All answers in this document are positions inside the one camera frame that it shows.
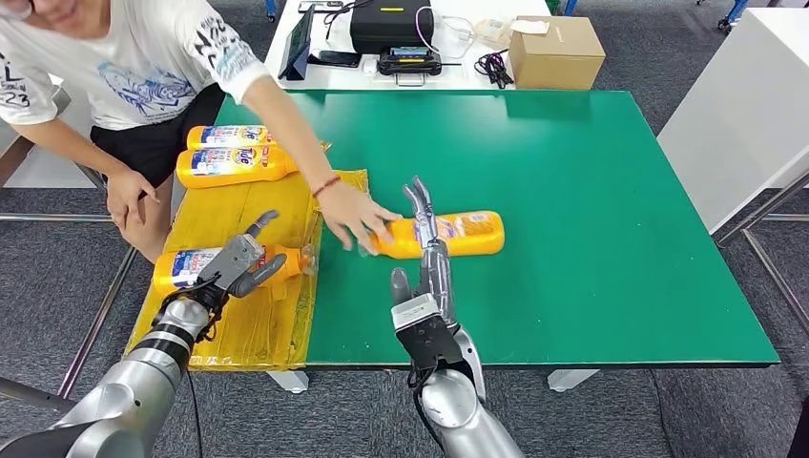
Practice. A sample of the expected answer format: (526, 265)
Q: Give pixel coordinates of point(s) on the person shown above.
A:
(114, 69)

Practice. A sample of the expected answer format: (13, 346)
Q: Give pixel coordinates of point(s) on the yellow taped cardboard mat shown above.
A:
(253, 328)

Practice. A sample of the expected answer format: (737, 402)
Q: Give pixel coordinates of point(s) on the blue cart frame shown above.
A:
(733, 9)

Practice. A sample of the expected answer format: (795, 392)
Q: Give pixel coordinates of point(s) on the orange detergent bottle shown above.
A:
(227, 134)
(177, 268)
(234, 170)
(468, 237)

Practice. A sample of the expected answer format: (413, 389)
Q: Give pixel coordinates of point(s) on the person's left hand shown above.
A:
(351, 215)

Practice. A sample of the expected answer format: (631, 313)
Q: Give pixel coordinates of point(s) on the white table foot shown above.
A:
(289, 381)
(572, 379)

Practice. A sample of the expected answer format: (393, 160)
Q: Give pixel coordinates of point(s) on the white paper sheet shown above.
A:
(529, 25)

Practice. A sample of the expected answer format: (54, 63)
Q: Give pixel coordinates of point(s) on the black case with yellow stripe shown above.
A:
(392, 26)

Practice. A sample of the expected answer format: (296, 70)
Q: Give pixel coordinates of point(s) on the black handheld device with screen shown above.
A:
(409, 62)

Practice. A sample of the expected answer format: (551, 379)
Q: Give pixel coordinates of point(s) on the small white adapter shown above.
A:
(370, 64)

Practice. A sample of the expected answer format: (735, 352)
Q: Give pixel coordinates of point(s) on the person's left forearm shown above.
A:
(291, 133)

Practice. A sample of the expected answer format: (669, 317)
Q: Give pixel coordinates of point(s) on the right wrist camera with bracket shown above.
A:
(425, 332)

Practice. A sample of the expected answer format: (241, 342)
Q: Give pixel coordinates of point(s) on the black smartphone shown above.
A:
(336, 58)

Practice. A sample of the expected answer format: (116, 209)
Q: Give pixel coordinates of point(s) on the steel table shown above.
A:
(25, 158)

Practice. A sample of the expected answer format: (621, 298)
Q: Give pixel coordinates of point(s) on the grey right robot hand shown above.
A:
(436, 272)

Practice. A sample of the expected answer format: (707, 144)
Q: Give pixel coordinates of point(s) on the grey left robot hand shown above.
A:
(253, 281)

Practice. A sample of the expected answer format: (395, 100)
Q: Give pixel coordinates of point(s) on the person's right forearm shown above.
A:
(69, 145)

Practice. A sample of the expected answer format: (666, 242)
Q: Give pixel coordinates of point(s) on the metal table frame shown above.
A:
(758, 212)

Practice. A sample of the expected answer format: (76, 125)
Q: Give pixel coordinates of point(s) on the brown cardboard box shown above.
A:
(556, 62)

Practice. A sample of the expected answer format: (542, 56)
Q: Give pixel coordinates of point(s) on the tablet in dark folio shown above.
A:
(296, 45)

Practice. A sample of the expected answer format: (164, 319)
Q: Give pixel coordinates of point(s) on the clear plastic bag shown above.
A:
(493, 30)

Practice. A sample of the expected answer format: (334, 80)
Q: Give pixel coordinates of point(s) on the white desk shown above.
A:
(455, 72)

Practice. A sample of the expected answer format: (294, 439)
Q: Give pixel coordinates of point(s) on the person's right hand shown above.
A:
(126, 196)

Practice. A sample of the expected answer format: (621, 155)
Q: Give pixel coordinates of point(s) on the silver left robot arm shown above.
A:
(126, 392)

